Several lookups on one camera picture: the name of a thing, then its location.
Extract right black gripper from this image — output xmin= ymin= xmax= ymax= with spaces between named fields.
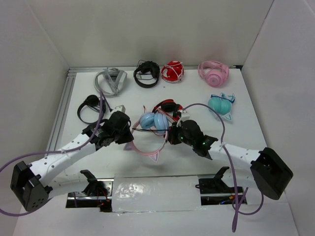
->
xmin=165 ymin=121 xmax=195 ymax=147

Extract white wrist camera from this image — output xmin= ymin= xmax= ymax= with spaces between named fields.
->
xmin=177 ymin=109 xmax=190 ymax=125
xmin=112 ymin=105 xmax=126 ymax=113

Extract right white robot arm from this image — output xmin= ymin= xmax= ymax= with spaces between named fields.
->
xmin=168 ymin=119 xmax=293 ymax=200

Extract blue pink cat-ear headphones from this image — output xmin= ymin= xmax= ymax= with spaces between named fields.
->
xmin=124 ymin=112 xmax=170 ymax=163

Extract teal cat-ear headphones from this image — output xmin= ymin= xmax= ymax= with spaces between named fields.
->
xmin=208 ymin=93 xmax=235 ymax=122

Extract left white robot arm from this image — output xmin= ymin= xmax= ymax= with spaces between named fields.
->
xmin=10 ymin=111 xmax=133 ymax=212

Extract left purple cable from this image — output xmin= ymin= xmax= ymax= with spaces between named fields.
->
xmin=0 ymin=89 xmax=116 ymax=217

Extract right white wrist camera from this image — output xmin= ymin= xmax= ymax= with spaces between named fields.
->
xmin=177 ymin=109 xmax=190 ymax=125

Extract purple cable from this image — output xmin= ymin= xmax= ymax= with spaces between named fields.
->
xmin=183 ymin=103 xmax=265 ymax=233
xmin=0 ymin=89 xmax=116 ymax=217

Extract red white headphones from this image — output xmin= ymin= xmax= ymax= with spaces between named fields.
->
xmin=161 ymin=60 xmax=184 ymax=83

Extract shiny foil-covered plate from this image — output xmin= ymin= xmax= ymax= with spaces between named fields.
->
xmin=112 ymin=176 xmax=201 ymax=212

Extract red black headphones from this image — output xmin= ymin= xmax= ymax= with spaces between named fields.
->
xmin=152 ymin=99 xmax=183 ymax=120

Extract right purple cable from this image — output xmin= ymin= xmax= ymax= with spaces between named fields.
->
xmin=183 ymin=103 xmax=265 ymax=233

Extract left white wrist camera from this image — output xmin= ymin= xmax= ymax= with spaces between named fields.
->
xmin=112 ymin=105 xmax=126 ymax=113

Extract black headphones with cable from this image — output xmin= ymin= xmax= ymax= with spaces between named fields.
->
xmin=133 ymin=59 xmax=160 ymax=89

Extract small black headphones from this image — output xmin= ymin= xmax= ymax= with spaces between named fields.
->
xmin=77 ymin=94 xmax=107 ymax=124

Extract grey white headphones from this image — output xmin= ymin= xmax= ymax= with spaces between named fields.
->
xmin=94 ymin=67 xmax=127 ymax=96

